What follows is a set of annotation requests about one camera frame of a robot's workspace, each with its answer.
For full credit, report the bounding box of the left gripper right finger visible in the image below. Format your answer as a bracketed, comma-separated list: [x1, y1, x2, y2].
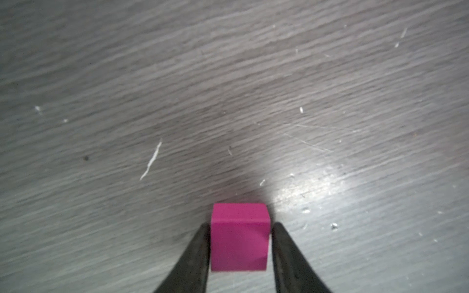
[272, 222, 331, 293]

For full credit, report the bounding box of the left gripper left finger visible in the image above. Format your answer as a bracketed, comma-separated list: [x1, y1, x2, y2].
[154, 223, 211, 293]

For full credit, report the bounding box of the magenta cube block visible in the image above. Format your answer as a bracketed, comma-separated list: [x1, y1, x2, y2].
[210, 203, 271, 272]

